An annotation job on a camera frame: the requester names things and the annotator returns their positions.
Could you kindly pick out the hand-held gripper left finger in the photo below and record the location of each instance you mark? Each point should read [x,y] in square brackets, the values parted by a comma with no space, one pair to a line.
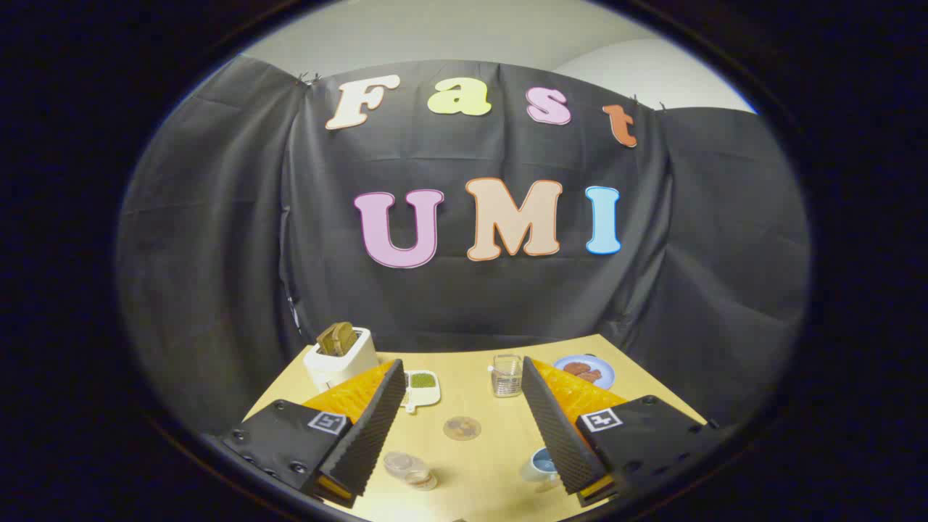
[366,435]

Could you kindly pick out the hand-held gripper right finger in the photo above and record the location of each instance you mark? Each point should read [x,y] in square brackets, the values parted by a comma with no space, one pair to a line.
[558,435]

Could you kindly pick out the white cup blue inside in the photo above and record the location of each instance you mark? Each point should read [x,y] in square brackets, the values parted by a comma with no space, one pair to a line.
[538,464]

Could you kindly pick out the round brown coaster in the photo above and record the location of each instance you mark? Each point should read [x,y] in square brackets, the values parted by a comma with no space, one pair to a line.
[462,428]

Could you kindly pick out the brown food pieces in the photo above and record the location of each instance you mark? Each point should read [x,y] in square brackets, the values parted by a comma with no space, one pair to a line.
[583,371]

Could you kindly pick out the small white dish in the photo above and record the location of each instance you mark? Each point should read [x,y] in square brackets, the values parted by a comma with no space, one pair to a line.
[428,393]

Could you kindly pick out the white toaster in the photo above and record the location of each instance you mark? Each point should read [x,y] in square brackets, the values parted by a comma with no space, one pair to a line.
[348,362]

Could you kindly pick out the clear glass measuring beaker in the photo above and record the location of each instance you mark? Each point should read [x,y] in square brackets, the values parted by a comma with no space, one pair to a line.
[506,377]

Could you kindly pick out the green powder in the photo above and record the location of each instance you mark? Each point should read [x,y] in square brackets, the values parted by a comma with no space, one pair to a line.
[423,380]

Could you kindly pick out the blue plate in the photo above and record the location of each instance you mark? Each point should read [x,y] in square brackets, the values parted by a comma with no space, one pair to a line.
[606,370]

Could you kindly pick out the wooden table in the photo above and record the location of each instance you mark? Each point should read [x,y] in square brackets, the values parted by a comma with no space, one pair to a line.
[471,475]

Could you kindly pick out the brown bread slice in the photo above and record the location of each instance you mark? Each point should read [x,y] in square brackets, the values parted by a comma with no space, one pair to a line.
[337,338]

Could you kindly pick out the black backdrop cloth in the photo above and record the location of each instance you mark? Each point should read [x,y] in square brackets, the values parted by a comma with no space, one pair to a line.
[464,297]

